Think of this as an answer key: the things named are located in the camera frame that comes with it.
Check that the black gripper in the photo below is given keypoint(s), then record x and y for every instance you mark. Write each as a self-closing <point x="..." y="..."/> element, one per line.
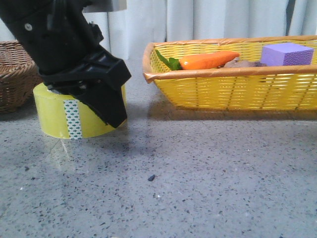
<point x="66" y="48"/>

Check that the yellow tape roll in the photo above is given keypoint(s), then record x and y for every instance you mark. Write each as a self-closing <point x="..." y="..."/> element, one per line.
<point x="63" y="116"/>

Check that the white curtain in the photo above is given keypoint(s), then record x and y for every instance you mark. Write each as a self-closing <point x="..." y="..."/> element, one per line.
<point x="127" y="32"/>

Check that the small black debris chip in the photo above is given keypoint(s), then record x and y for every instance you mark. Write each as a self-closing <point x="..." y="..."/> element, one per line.
<point x="151" y="178"/>

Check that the brown wicker basket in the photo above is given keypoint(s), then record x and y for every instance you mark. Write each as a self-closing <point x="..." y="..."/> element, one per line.
<point x="18" y="76"/>

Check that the orange toy carrot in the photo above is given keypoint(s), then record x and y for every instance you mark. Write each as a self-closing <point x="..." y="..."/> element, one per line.
<point x="199" y="61"/>

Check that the brown object in basket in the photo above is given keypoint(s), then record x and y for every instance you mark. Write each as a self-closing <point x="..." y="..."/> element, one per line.
<point x="238" y="63"/>

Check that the yellow woven basket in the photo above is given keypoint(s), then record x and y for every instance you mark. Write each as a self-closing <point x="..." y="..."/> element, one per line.
<point x="278" y="88"/>

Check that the purple foam block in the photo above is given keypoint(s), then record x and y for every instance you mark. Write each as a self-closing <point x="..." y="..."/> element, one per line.
<point x="286" y="54"/>

